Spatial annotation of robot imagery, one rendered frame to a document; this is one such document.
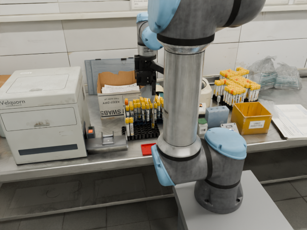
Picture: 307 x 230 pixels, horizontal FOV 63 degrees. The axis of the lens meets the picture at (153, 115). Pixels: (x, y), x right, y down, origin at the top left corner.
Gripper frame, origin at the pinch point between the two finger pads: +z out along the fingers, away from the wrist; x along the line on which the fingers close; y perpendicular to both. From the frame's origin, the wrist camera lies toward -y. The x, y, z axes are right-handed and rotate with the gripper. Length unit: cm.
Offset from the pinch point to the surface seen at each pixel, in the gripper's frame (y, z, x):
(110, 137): 19.8, 13.8, 5.9
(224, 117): -33.9, 11.7, 2.2
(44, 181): 70, 79, -41
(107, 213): 30, 106, -27
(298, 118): -73, 16, 3
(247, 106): -47.6, 9.6, -2.7
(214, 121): -28.9, 13.1, 2.3
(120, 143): 15.8, 13.7, 10.9
